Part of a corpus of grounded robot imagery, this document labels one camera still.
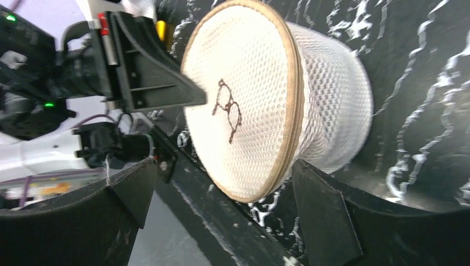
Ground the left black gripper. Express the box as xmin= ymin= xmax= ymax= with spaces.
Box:
xmin=1 ymin=11 xmax=207 ymax=140

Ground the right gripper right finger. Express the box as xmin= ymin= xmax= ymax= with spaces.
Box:
xmin=292 ymin=160 xmax=469 ymax=265

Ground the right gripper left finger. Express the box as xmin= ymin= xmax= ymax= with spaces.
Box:
xmin=1 ymin=160 xmax=157 ymax=265

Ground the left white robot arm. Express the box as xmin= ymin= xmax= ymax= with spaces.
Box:
xmin=1 ymin=7 xmax=206 ymax=182

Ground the yellow black screwdriver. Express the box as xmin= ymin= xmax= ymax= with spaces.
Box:
xmin=156 ymin=20 xmax=175 ymax=50

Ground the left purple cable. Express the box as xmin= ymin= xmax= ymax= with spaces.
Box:
xmin=18 ymin=114 xmax=118 ymax=208

